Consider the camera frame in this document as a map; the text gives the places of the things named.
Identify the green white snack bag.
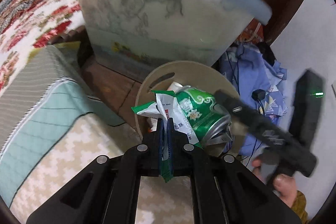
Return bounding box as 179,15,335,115
131,90,201,182

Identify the crushed green beer can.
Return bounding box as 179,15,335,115
175,86,233,147

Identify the beige plastic trash bin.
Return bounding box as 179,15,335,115
131,61,238,156

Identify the person's right hand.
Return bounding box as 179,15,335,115
252,157,297,207

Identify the blue crumpled clothing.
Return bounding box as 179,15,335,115
217,41,288,158

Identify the clear storage box blue lid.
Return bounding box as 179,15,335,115
79,0,272,82

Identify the red orange plastic bag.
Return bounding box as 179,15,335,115
236,19,264,44

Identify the floral bed sheet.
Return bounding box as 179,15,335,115
1,0,84,92

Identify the black charger with cable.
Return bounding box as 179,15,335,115
225,45,267,162

